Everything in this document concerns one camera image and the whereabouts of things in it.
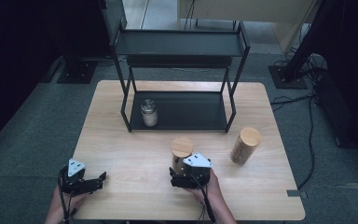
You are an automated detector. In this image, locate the long black floor cable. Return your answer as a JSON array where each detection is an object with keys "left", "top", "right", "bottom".
[{"left": 269, "top": 92, "right": 317, "bottom": 190}]

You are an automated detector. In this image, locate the person's left hand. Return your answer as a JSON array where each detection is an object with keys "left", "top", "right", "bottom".
[{"left": 44, "top": 184, "right": 91, "bottom": 224}]

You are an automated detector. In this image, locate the black metal two-tier shelf rack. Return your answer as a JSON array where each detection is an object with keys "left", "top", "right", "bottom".
[{"left": 109, "top": 21, "right": 252, "bottom": 133}]

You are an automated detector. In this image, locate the black stand with tangled cables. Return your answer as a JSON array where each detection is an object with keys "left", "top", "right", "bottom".
[{"left": 268, "top": 0, "right": 329, "bottom": 91}]

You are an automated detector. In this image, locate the tall jar with wooden lid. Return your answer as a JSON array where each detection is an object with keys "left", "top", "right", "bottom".
[{"left": 229, "top": 126, "right": 263, "bottom": 166}]

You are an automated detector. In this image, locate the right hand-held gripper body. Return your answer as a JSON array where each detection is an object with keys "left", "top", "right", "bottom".
[{"left": 178, "top": 152, "right": 214, "bottom": 190}]

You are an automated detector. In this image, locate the beige cabinet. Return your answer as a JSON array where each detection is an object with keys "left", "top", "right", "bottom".
[{"left": 177, "top": 0, "right": 321, "bottom": 53}]

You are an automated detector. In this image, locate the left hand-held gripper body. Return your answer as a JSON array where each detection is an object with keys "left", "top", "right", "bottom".
[{"left": 59, "top": 158, "right": 99, "bottom": 196}]

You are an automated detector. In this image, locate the person's right hand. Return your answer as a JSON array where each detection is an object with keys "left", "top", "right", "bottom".
[{"left": 186, "top": 169, "right": 224, "bottom": 207}]

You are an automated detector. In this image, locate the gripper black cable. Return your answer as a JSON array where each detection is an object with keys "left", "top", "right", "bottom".
[
  {"left": 188, "top": 172, "right": 217, "bottom": 224},
  {"left": 57, "top": 167, "right": 76, "bottom": 224}
]

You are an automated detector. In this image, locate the glass jar with metal lid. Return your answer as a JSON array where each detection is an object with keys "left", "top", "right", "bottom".
[{"left": 140, "top": 98, "right": 159, "bottom": 128}]

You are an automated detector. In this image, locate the grey tape strip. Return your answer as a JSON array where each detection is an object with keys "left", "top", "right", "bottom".
[{"left": 285, "top": 189, "right": 310, "bottom": 200}]

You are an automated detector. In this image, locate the short jar with wooden lid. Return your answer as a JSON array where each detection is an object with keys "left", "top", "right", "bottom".
[{"left": 171, "top": 136, "right": 195, "bottom": 175}]

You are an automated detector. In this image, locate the black box on floor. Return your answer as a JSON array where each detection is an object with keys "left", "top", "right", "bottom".
[{"left": 312, "top": 74, "right": 355, "bottom": 147}]

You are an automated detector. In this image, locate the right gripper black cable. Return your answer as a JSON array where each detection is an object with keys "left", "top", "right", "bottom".
[{"left": 188, "top": 172, "right": 217, "bottom": 224}]

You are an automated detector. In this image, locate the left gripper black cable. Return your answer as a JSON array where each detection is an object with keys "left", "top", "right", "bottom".
[{"left": 57, "top": 167, "right": 76, "bottom": 224}]

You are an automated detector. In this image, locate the black stand with square base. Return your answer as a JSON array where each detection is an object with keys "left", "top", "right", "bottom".
[{"left": 56, "top": 46, "right": 99, "bottom": 85}]

